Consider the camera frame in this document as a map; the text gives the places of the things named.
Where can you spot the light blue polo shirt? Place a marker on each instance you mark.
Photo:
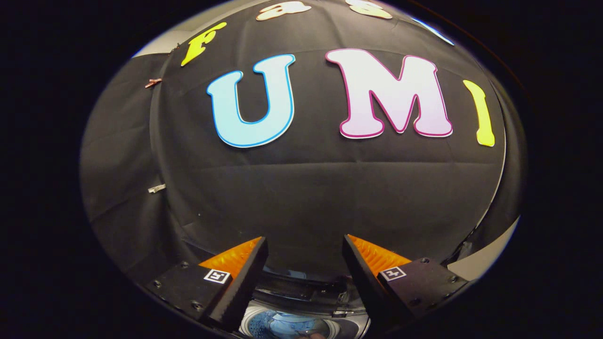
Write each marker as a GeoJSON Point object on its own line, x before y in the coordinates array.
{"type": "Point", "coordinates": [293, 321]}

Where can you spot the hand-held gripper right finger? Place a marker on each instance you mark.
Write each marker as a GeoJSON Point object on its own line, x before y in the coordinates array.
{"type": "Point", "coordinates": [360, 278]}

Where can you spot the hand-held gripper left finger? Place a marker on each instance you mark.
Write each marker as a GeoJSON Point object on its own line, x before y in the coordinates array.
{"type": "Point", "coordinates": [249, 275]}

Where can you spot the grey top-load washing machine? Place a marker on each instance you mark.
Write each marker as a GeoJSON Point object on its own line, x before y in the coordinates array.
{"type": "Point", "coordinates": [306, 292]}

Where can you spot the silver clip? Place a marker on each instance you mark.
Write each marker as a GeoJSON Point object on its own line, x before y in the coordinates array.
{"type": "Point", "coordinates": [156, 188]}

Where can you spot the black backdrop cloth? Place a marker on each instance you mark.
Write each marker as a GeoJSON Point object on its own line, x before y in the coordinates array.
{"type": "Point", "coordinates": [306, 197]}

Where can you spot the copper clip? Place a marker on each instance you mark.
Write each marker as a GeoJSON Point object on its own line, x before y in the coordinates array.
{"type": "Point", "coordinates": [153, 83]}

